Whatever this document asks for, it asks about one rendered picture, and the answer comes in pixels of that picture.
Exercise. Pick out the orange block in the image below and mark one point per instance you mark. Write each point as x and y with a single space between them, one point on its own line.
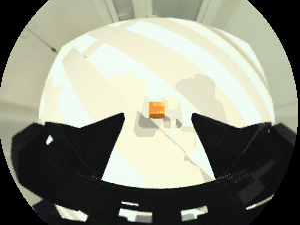
157 110

